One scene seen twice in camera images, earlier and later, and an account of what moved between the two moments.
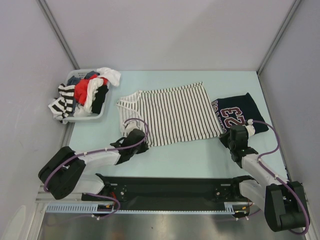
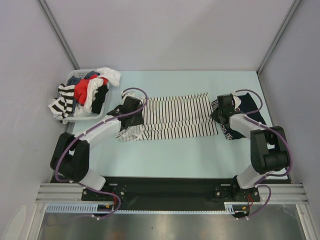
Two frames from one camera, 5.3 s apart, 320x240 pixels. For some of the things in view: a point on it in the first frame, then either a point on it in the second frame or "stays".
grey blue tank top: (73, 80) stays
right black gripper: (223, 138) to (214, 116)
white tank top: (113, 76) stays
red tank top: (81, 89) stays
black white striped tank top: (62, 106) stays
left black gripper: (143, 148) to (138, 120)
